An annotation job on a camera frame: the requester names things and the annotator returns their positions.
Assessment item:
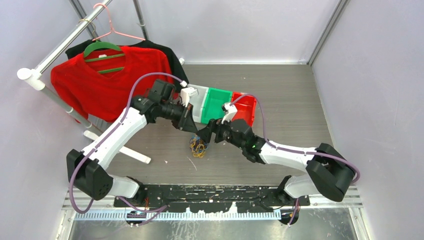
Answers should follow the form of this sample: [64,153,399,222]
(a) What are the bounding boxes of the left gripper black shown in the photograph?
[160,100,198,133]

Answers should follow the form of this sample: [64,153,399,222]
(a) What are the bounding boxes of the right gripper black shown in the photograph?
[196,114,245,150]

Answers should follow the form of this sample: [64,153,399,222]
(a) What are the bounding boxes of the cable bundle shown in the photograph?
[189,135,209,159]

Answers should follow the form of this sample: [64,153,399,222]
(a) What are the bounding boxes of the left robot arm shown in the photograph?
[66,79,198,207]

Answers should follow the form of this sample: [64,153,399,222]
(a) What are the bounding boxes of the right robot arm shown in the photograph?
[196,119,359,206]

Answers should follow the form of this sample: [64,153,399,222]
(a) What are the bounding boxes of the white plastic bin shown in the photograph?
[188,84,209,123]

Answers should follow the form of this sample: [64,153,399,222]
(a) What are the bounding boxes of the green plastic bin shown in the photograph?
[200,87,233,124]

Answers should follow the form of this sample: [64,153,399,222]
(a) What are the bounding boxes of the black t-shirt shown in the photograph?
[65,39,190,84]

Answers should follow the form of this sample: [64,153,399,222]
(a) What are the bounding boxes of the red plastic bin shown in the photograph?
[232,95,257,127]

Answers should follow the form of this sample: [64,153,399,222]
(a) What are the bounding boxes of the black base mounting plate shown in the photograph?
[135,184,295,214]

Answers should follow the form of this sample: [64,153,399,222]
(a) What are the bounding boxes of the red t-shirt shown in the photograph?
[50,46,171,122]

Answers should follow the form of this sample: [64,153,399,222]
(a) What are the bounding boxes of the green clothes hanger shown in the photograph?
[83,40,125,63]

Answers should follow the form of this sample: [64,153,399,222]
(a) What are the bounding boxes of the white clothes rack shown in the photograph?
[17,0,151,165]

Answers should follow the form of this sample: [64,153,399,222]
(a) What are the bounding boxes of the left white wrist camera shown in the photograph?
[180,86,199,108]

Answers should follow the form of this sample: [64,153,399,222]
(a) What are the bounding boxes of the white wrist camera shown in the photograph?
[180,86,199,108]
[221,102,238,124]

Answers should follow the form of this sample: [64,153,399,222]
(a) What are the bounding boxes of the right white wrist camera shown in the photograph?
[221,102,238,124]

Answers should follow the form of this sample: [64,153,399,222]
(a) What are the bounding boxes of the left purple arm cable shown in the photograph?
[68,72,188,215]

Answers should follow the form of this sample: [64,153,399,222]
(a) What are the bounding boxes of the white slotted cable duct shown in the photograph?
[74,209,282,221]

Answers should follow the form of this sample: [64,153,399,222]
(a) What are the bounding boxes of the pink wire hanger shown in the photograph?
[92,3,146,41]

